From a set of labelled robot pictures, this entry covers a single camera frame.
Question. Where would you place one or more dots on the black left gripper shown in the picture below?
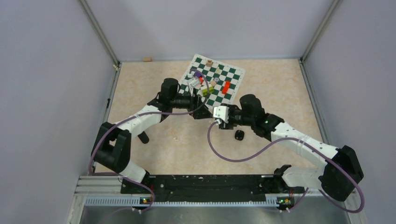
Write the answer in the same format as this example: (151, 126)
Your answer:
(198, 109)

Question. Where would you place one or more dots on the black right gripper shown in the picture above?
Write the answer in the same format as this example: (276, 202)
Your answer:
(229, 125)

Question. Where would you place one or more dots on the black earbud charging case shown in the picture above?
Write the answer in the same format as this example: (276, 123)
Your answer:
(239, 135)

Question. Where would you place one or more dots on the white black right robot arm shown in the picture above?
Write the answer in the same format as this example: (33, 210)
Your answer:
(336, 172)

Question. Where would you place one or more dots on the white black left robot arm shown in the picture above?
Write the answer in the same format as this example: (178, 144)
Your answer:
(112, 146)

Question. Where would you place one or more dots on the green white toy brick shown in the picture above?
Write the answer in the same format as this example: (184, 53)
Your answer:
(206, 90)

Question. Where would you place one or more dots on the green white chessboard mat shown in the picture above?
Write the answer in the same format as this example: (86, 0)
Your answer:
(229, 72)

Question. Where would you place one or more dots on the brown wooden chess piece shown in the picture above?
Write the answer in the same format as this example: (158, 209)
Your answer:
(209, 63)

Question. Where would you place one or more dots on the black cylinder on table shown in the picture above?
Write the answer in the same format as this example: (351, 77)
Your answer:
(143, 138)

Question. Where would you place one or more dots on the wooden cork cylinder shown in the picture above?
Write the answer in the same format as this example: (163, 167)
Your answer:
(147, 59)

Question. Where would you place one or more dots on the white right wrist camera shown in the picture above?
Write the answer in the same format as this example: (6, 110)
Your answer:
(221, 114)

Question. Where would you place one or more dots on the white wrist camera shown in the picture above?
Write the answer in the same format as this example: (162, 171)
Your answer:
(193, 83)
(221, 114)

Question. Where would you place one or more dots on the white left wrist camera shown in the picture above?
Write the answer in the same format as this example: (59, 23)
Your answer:
(193, 83)

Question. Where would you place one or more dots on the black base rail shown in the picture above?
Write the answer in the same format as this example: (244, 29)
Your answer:
(210, 188)

